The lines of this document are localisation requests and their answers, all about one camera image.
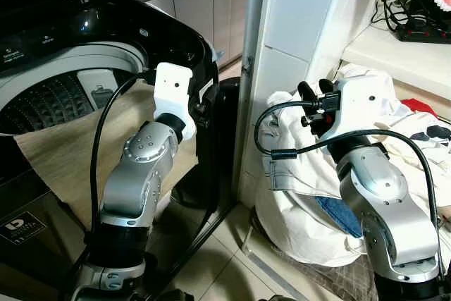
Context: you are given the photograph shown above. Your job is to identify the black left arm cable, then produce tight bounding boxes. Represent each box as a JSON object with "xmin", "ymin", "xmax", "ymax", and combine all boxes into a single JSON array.
[{"xmin": 89, "ymin": 72, "xmax": 157, "ymax": 235}]

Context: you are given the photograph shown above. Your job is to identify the white shirt with black print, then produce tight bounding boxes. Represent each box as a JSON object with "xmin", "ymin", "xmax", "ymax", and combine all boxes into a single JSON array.
[{"xmin": 338, "ymin": 63, "xmax": 451, "ymax": 175}]

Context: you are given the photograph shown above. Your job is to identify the tangled black power cords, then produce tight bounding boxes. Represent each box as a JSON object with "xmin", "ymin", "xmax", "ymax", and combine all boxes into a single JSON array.
[{"xmin": 371, "ymin": 0, "xmax": 432, "ymax": 34}]

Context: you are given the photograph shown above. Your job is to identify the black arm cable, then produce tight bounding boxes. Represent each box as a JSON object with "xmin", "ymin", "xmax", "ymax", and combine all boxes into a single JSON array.
[
  {"xmin": 89, "ymin": 72, "xmax": 157, "ymax": 235},
  {"xmin": 254, "ymin": 100, "xmax": 444, "ymax": 278}
]

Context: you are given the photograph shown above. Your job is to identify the small red cloth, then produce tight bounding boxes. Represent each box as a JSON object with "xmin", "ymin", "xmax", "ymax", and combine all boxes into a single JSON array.
[{"xmin": 400, "ymin": 98, "xmax": 432, "ymax": 116}]

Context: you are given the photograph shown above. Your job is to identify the blue denim garment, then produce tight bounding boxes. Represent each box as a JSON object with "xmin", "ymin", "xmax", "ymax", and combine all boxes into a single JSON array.
[{"xmin": 315, "ymin": 197, "xmax": 364, "ymax": 239}]

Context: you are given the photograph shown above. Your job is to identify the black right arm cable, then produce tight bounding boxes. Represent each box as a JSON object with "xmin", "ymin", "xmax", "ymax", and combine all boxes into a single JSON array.
[{"xmin": 254, "ymin": 100, "xmax": 444, "ymax": 278}]

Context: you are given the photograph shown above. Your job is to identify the black power strip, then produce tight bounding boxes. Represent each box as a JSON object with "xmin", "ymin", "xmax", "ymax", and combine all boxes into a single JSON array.
[{"xmin": 393, "ymin": 23, "xmax": 451, "ymax": 46}]

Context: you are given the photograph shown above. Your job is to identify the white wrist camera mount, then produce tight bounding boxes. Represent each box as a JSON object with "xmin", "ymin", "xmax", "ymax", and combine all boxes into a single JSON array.
[
  {"xmin": 153, "ymin": 62, "xmax": 195, "ymax": 123},
  {"xmin": 326, "ymin": 78, "xmax": 385, "ymax": 143}
]

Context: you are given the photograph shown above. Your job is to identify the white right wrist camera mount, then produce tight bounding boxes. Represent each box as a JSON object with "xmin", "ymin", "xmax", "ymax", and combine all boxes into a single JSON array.
[{"xmin": 326, "ymin": 78, "xmax": 385, "ymax": 143}]

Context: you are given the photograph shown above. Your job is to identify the black top-load washing machine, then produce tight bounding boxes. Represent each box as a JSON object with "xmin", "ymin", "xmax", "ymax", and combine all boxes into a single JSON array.
[{"xmin": 0, "ymin": 0, "xmax": 242, "ymax": 301}]

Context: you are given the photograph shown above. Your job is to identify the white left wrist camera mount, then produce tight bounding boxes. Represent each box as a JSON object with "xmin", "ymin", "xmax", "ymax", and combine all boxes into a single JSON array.
[{"xmin": 153, "ymin": 62, "xmax": 195, "ymax": 123}]

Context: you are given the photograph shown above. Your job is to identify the grey metal door post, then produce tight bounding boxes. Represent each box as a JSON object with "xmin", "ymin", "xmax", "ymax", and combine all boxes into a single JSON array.
[{"xmin": 235, "ymin": 0, "xmax": 271, "ymax": 210}]

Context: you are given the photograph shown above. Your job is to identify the beige cloth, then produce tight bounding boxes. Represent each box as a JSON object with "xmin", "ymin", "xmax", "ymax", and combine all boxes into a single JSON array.
[{"xmin": 13, "ymin": 79, "xmax": 200, "ymax": 232}]

